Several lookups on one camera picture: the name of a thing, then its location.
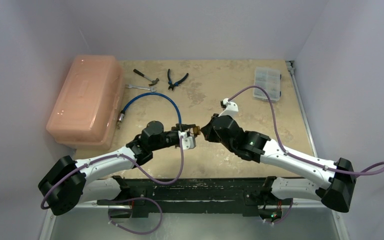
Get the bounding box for silver open-end wrench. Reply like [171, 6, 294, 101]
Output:
[125, 84, 157, 93]

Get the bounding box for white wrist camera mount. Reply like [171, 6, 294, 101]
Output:
[219, 98, 239, 118]
[178, 131, 197, 150]

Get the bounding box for pink translucent storage bin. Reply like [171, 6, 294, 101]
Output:
[46, 55, 125, 150]

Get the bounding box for blue cable lock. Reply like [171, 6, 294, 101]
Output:
[118, 92, 183, 125]

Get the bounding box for clear plastic organizer box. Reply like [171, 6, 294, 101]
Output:
[254, 66, 282, 103]

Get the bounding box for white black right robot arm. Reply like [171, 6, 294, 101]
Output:
[201, 114, 357, 213]

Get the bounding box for blue handled pliers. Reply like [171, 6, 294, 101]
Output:
[166, 68, 190, 91]

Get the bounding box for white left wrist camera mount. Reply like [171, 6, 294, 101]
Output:
[178, 131, 197, 150]

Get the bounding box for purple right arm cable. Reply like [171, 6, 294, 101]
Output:
[228, 85, 384, 176]

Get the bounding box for brass padlock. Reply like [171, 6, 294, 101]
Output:
[192, 126, 201, 136]

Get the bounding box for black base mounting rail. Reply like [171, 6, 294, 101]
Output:
[97, 176, 308, 219]

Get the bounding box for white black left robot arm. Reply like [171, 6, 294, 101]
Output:
[38, 121, 201, 216]

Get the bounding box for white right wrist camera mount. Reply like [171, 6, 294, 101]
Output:
[219, 98, 239, 118]

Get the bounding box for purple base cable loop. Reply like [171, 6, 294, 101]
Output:
[107, 195, 165, 236]

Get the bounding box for black claw hammer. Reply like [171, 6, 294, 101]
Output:
[133, 68, 160, 87]

